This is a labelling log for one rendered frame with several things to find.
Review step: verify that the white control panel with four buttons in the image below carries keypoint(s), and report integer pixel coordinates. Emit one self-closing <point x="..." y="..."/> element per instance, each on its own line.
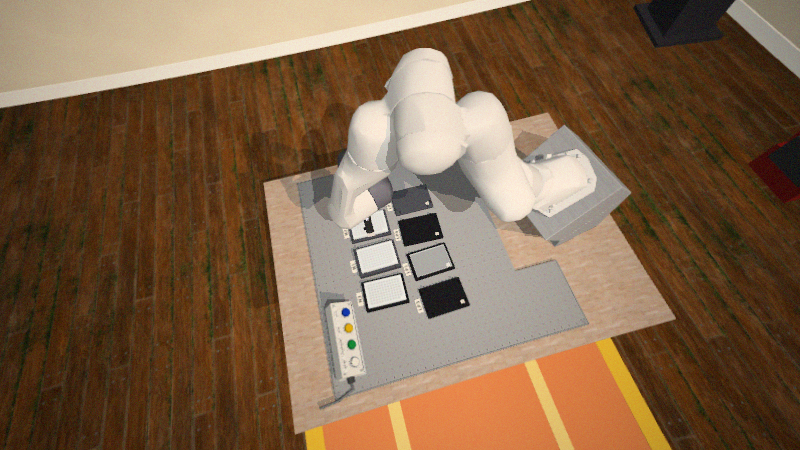
<point x="345" y="345"/>

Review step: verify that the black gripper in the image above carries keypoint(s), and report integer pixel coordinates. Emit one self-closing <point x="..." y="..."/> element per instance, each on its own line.
<point x="369" y="227"/>

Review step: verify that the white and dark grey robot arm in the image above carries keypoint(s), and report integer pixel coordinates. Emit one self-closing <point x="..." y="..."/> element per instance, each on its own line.
<point x="433" y="131"/>

